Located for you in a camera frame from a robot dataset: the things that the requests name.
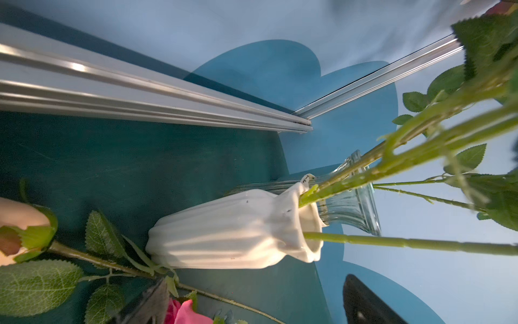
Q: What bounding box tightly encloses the clear glass vase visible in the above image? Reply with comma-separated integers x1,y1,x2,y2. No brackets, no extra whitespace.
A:
225,150,381,236

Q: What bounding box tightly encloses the horizontal aluminium frame bar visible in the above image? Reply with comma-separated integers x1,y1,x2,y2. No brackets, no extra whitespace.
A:
1,24,312,133

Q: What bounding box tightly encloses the single pink rose stem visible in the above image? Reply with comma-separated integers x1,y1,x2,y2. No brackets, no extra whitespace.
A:
374,144,517,231

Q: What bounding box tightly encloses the pink flower bouquet pile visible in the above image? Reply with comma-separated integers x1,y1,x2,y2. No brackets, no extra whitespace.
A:
304,232,517,256

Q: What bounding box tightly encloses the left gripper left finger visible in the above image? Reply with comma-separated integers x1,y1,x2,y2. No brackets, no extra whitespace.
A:
107,279,169,324

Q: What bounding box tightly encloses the peach rosebud stem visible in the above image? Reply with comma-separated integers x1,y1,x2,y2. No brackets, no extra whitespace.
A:
0,196,286,324

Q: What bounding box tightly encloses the small pink spray stem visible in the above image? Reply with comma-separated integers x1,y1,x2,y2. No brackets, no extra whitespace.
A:
299,12,517,207

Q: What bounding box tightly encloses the magenta rosebud stem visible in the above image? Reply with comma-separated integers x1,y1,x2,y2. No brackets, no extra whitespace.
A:
163,298,213,324

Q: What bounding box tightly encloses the white ribbed ceramic vase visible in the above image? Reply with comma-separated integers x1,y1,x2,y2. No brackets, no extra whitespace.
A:
146,182,325,269

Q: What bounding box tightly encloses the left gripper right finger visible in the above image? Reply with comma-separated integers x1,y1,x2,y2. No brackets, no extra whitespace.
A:
343,274,407,324

